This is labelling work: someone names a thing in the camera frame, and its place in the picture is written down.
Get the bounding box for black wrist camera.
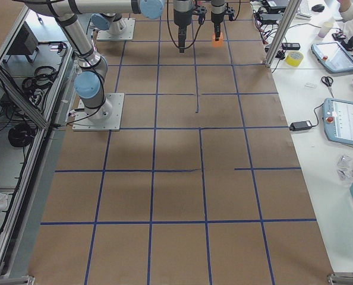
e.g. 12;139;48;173
225;6;235;21
193;4;207;25

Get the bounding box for orange foam cube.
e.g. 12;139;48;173
212;32;223;48

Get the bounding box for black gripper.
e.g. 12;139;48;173
211;12;225;40
174;11;193;53

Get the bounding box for far teach pendant tablet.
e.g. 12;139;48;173
311;42;353;73

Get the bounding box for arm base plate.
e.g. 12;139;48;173
95;18;135;42
72;93;124;131

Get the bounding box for aluminium frame post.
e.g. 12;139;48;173
264;0;301;68

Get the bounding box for black power adapter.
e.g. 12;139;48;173
289;121;313;131

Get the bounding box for teach pendant tablet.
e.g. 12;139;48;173
311;42;353;73
322;98;353;145

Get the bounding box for black handled scissors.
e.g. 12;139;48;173
321;76;334;98

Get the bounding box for yellow tape roll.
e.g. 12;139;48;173
285;50;304;67

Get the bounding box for near teach pendant tablet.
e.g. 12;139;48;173
322;98;353;145

